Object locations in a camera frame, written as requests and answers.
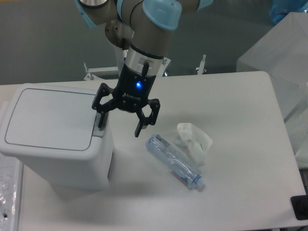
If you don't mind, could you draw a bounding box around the crumpled white tissue paper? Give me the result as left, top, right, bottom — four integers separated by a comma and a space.
173, 123, 213, 167

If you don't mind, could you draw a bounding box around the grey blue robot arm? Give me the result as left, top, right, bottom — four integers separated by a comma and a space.
75, 0, 212, 137

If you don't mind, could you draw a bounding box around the crushed clear plastic bottle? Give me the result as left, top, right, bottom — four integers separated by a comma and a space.
145, 134, 205, 191

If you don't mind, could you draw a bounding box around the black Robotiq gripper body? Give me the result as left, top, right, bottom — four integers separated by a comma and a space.
112, 64, 156, 113

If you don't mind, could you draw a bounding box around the black device at edge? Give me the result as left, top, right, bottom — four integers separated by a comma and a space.
290, 195, 308, 220

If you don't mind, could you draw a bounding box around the white push-lid trash can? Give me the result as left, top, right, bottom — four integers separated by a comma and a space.
0, 84, 114, 190

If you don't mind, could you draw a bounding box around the translucent plastic box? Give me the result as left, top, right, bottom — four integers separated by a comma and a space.
235, 11, 308, 154

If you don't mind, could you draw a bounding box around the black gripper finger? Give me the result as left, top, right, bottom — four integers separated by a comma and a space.
134, 99, 160, 138
91, 83, 118, 128

